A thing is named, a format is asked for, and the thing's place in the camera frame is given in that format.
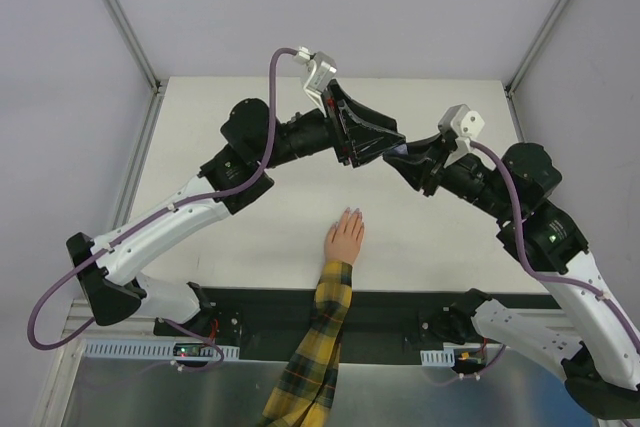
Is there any purple nail polish bottle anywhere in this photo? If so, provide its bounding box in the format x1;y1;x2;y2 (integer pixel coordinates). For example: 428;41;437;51
393;144;408;156

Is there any yellow plaid sleeve forearm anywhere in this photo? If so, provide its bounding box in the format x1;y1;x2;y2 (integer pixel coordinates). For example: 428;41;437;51
258;262;353;426

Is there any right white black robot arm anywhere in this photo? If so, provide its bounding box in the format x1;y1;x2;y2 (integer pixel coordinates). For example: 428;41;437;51
383;135;639;421

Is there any mannequin hand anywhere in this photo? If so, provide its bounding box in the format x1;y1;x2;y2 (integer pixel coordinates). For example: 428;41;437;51
324;209;365;265

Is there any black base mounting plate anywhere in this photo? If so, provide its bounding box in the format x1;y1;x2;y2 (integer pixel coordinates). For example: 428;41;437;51
152;282;561;363

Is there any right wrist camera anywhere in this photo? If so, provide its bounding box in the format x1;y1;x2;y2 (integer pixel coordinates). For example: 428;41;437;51
438;104;485;154

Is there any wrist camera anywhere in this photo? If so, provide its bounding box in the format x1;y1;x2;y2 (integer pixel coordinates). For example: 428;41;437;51
438;104;485;154
294;47;337;108

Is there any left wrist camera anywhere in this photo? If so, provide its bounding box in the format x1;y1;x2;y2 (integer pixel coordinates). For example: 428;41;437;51
294;47;337;108

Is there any right white cable duct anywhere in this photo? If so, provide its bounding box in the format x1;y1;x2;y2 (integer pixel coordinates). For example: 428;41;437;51
420;348;456;368

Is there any white cable duct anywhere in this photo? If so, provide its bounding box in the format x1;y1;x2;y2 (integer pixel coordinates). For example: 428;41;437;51
420;348;456;368
84;339;240;362

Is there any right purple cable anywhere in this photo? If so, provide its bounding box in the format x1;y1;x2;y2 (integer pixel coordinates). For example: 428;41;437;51
469;140;640;356

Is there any right aluminium frame post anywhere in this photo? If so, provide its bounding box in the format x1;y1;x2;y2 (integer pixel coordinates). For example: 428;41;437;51
504;0;573;99

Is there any aluminium frame post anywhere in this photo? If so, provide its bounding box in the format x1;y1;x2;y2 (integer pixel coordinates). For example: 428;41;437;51
504;0;573;99
102;0;162;94

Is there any left white cable duct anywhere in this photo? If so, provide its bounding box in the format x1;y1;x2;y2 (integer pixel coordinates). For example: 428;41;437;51
84;339;240;362

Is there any left aluminium frame post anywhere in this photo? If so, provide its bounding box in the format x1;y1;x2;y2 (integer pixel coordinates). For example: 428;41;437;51
102;0;162;94

